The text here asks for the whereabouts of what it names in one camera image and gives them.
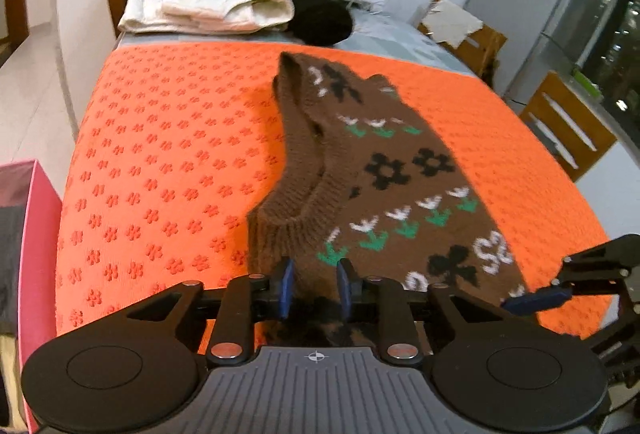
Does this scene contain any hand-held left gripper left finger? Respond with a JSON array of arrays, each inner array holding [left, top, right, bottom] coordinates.
[[125, 258, 296, 363]]

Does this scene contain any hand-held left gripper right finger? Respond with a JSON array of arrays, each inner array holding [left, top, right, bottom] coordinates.
[[336, 258, 508, 363]]

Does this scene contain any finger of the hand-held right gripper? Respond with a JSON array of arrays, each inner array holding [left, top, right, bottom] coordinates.
[[560, 234, 640, 287], [500, 287, 573, 317]]

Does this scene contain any brown patterned knit sweater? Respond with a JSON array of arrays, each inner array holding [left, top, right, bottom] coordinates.
[[246, 52, 531, 347]]

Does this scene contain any orange flower pattern mat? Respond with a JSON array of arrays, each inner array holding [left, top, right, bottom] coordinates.
[[54, 42, 618, 355]]

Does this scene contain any dark window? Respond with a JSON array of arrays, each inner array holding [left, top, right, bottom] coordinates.
[[580, 0, 640, 125]]

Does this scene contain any pink storage box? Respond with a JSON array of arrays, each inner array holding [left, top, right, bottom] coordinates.
[[0, 159, 63, 432]]

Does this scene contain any black rolled garment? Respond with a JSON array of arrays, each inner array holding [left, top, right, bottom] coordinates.
[[287, 0, 355, 46]]

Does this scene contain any grey cloth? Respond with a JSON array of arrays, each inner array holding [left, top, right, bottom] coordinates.
[[0, 207, 26, 335]]

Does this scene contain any beige cloth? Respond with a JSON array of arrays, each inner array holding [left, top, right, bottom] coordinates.
[[419, 0, 485, 48]]

